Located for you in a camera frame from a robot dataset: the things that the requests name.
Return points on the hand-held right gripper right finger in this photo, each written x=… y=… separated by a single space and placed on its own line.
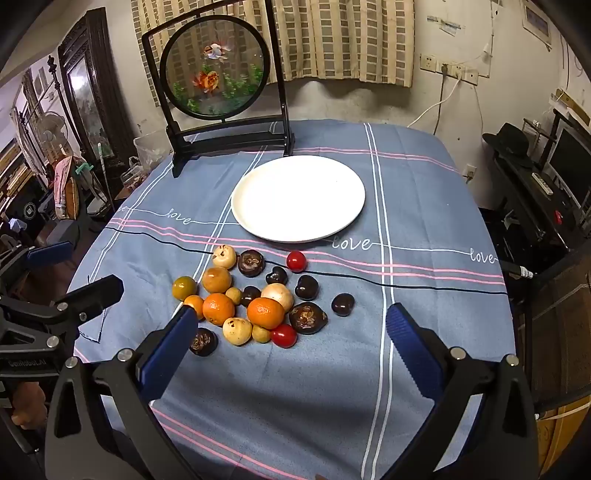
x=411 y=350

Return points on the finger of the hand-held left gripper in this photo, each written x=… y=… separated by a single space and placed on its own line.
x=51 y=253
x=92 y=295

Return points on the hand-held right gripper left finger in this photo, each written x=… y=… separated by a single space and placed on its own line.
x=168 y=355

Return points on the dark brown water chestnut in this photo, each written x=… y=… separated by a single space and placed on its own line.
x=251 y=263
x=205 y=342
x=308 y=318

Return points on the small orange-yellow fruit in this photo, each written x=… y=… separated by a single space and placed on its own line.
x=196 y=304

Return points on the orange mandarin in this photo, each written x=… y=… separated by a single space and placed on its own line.
x=218 y=309
x=265 y=313

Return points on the yellow-green round fruit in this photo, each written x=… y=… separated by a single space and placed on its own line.
x=185 y=287

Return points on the beige round fruit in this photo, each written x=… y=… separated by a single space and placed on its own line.
x=224 y=257
x=237 y=331
x=277 y=295

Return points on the small yellow round fruit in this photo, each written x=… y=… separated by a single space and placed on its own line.
x=261 y=334
x=233 y=295

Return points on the tan round fruit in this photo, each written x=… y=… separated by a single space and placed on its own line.
x=216 y=279

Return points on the red cherry tomato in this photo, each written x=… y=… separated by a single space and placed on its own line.
x=283 y=335
x=296 y=261

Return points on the small dark plum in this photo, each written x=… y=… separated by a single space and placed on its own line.
x=276 y=275

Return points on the white plate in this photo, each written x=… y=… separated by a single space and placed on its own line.
x=298 y=198

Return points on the person's left hand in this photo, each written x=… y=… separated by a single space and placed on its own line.
x=27 y=402

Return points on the blue striped tablecloth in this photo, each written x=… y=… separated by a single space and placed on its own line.
x=300 y=392

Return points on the standing fan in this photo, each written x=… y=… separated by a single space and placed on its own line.
x=51 y=131

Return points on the clear plastic container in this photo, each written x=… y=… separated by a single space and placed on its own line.
x=150 y=150

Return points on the dark wooden framed mirror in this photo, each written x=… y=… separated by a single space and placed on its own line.
x=87 y=92

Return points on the black speaker and monitor shelf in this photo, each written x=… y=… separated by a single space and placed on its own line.
x=531 y=217

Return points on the black hat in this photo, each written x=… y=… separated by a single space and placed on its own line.
x=508 y=138

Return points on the computer monitor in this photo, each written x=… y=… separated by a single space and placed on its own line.
x=572 y=159

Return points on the yellow cardboard box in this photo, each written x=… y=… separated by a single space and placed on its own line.
x=575 y=104

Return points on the checkered beige curtain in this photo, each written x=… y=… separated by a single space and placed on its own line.
x=341 y=41

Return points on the low white wall socket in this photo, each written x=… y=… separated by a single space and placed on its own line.
x=468 y=171

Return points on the white wall socket row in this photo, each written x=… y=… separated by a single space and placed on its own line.
x=457 y=71

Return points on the white wall box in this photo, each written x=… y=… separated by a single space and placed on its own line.
x=538 y=23

